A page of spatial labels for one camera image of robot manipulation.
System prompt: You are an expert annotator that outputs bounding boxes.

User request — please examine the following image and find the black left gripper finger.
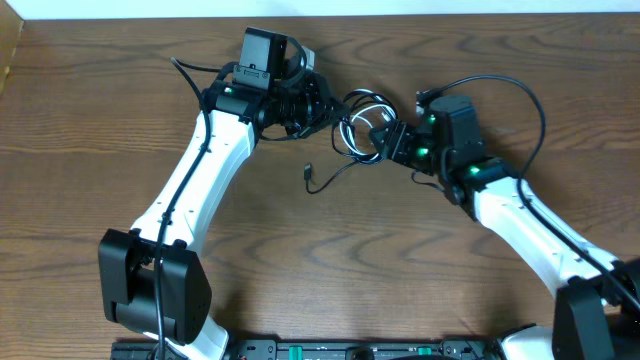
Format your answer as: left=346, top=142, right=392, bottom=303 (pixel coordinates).
left=299, top=112, right=348, bottom=139
left=326, top=97, right=350, bottom=118

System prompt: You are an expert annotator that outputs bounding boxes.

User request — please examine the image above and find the white USB cable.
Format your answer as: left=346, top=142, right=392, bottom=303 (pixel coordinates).
left=338, top=89, right=399, bottom=164

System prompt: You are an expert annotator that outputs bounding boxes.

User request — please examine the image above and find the black USB cable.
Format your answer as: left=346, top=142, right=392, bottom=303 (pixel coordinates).
left=302, top=88, right=401, bottom=195

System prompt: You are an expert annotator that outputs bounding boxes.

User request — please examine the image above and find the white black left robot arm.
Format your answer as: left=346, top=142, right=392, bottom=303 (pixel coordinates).
left=98, top=28, right=348, bottom=359

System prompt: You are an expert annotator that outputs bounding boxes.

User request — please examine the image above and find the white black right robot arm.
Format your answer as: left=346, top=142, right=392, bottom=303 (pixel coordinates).
left=369, top=95, right=639, bottom=359

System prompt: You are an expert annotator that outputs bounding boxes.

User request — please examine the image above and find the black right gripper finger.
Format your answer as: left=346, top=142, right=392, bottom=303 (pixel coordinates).
left=369, top=133, right=395, bottom=160
left=369, top=122, right=400, bottom=138

